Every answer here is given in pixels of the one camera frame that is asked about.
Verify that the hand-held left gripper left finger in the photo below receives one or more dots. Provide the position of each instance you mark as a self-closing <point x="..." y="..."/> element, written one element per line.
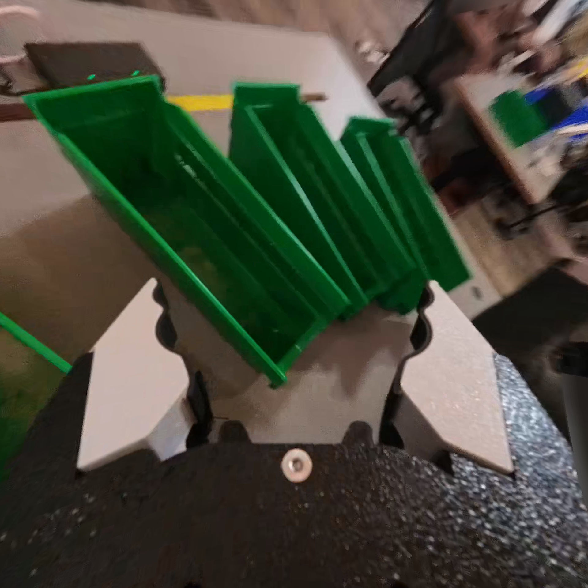
<point x="133" y="390"/>

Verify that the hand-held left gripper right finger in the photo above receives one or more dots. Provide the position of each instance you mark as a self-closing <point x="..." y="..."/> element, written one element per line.
<point x="454" y="390"/>

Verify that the yellow tape strip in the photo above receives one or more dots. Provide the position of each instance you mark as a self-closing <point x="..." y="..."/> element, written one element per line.
<point x="202" y="102"/>

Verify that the wooden edged table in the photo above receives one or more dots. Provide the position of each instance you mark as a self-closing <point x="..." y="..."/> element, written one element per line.
<point x="505" y="160"/>

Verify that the black power bank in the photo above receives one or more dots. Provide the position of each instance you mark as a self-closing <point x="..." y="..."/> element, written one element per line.
<point x="82" y="59"/>

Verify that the person's dark clothed torso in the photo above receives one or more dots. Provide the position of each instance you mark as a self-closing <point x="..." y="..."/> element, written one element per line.
<point x="576" y="427"/>

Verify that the blue plastic bin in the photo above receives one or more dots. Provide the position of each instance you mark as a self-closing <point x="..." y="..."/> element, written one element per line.
<point x="569" y="119"/>

